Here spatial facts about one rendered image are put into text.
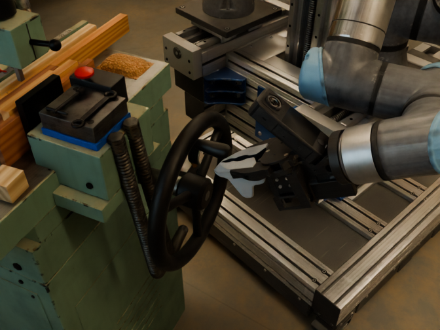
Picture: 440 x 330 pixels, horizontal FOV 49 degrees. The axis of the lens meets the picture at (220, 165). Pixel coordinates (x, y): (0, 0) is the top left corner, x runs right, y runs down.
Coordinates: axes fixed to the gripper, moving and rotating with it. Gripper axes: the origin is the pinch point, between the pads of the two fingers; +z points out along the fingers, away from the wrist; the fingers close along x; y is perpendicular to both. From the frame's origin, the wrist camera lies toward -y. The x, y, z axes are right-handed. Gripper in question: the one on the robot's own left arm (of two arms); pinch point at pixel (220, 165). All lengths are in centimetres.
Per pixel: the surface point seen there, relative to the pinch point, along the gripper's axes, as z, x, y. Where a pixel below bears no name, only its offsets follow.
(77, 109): 13.4, -6.5, -17.0
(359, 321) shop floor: 20, 48, 92
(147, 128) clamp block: 11.9, 2.2, -7.9
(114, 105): 9.7, -3.3, -14.9
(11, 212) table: 21.6, -20.0, -9.4
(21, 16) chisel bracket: 24.6, 2.9, -32.0
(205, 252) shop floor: 70, 52, 63
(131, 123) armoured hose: 9.1, -2.8, -11.3
